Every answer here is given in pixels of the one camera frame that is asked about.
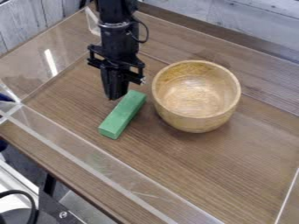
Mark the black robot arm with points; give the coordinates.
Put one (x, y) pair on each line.
(123, 32)

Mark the grey metal base plate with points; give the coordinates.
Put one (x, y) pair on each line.
(68, 210)

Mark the black table leg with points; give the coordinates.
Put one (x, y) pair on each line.
(50, 184)

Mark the brown wooden bowl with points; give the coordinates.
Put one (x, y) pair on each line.
(197, 95)

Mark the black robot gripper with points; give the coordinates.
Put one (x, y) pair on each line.
(115, 81)

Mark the green rectangular block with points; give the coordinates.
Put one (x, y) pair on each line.
(121, 116)

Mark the clear acrylic tray walls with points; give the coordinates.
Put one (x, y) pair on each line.
(158, 175)

